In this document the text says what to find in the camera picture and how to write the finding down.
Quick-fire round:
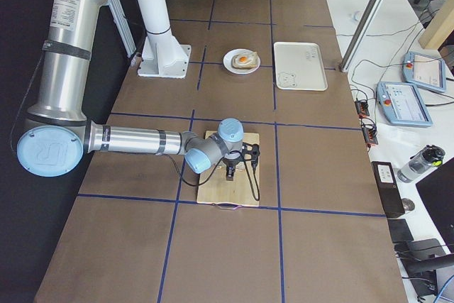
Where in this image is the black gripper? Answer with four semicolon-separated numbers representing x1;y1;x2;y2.
224;153;241;180

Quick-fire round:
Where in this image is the bread slice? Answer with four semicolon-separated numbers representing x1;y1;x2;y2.
217;162;245;172

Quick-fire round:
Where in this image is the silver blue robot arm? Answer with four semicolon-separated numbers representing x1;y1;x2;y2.
16;0;244;177

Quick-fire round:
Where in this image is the bamboo cutting board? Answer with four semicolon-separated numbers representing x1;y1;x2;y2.
196;131;261;208

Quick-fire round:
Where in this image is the bottom toast slice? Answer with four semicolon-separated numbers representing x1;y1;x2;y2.
231;51;259;69

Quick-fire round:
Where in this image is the fried egg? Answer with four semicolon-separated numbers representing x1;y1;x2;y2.
233;52;256;66

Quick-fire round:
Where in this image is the cream bear tray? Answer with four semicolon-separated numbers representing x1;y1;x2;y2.
273;42;328;92

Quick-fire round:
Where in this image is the lower orange connector board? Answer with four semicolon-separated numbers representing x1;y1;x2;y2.
361;123;378;148

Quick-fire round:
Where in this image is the orange connector board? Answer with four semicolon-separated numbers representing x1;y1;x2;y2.
361;123;378;148
355;99;370;119

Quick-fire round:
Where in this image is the upper orange connector board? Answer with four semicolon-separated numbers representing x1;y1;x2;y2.
355;99;370;119

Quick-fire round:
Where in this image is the black rectangular box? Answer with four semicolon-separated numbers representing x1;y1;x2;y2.
371;161;405;219

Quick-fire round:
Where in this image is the near teach pendant tablet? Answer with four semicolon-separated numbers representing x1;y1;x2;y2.
376;82;433;127

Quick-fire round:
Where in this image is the teach pendant tablet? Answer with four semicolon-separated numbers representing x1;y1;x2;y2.
402;51;447;93
376;82;433;127

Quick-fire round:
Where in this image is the clear water bottle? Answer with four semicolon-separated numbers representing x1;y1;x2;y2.
397;145;445;183

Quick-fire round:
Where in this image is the black monitor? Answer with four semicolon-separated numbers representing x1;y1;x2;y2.
416;163;453;243

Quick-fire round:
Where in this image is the far teach pendant tablet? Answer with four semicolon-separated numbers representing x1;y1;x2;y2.
402;51;447;93

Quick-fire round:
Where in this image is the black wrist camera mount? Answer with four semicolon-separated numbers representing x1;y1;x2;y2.
242;142;260;170

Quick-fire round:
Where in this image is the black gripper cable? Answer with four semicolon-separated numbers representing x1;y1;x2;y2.
170;153;262;202

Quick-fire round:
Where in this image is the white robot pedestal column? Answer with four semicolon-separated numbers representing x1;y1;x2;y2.
138;0;192;79

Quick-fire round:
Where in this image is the aluminium frame post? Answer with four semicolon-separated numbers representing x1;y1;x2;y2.
339;0;384;72

